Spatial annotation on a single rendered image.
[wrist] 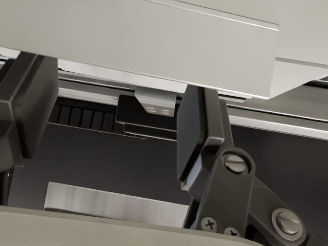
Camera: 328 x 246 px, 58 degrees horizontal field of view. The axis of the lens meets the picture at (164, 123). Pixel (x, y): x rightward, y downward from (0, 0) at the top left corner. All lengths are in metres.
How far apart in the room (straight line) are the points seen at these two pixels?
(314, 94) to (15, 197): 0.67
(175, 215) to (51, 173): 0.58
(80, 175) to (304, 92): 0.52
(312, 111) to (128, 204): 0.35
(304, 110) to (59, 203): 0.38
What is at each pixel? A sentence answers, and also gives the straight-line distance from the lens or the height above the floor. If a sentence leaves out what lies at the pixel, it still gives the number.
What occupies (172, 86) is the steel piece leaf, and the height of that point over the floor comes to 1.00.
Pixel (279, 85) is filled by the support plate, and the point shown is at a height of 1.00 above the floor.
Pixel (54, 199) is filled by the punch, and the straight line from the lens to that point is 0.23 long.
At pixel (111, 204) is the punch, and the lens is 0.22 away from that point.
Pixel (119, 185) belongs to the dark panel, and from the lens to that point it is 0.73.
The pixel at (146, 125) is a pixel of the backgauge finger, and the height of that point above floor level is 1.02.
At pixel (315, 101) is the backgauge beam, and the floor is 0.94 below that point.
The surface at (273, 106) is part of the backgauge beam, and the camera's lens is 0.47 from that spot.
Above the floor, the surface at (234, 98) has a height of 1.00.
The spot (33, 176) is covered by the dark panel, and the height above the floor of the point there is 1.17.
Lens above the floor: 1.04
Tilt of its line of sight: 4 degrees down
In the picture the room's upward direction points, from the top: 171 degrees counter-clockwise
